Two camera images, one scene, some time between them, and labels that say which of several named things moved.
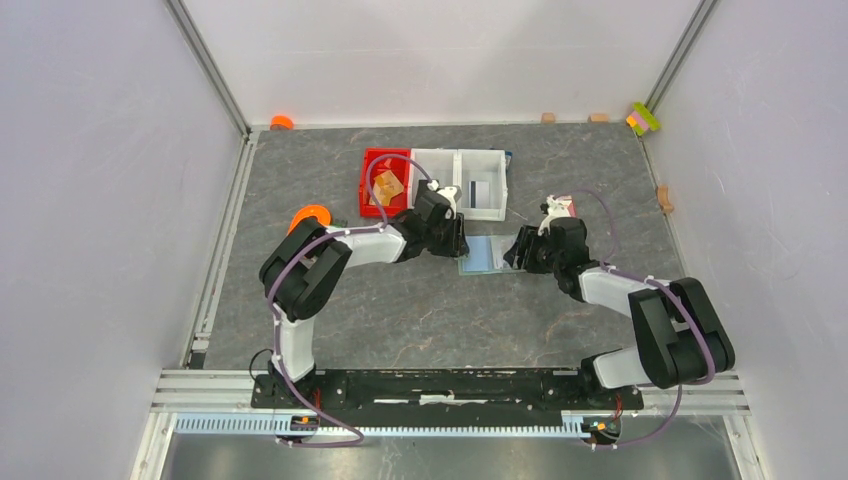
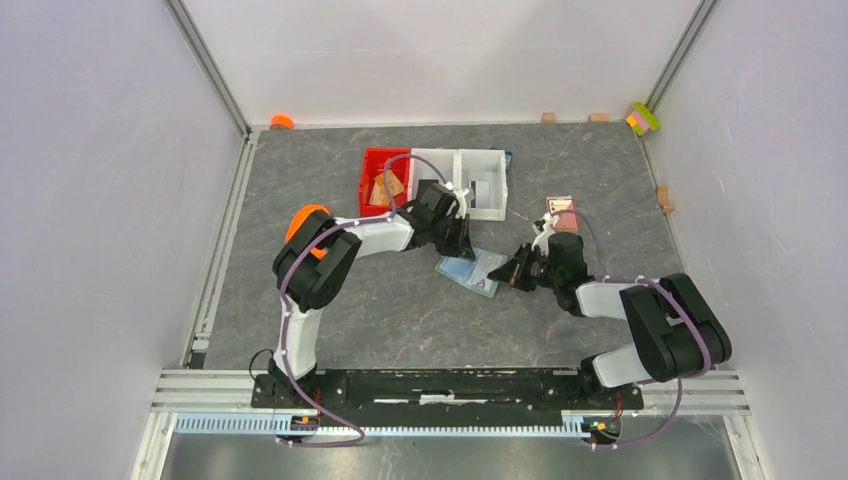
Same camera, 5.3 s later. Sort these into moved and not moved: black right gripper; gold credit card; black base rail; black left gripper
Moved: black right gripper
Not moved: gold credit card; black left gripper; black base rail
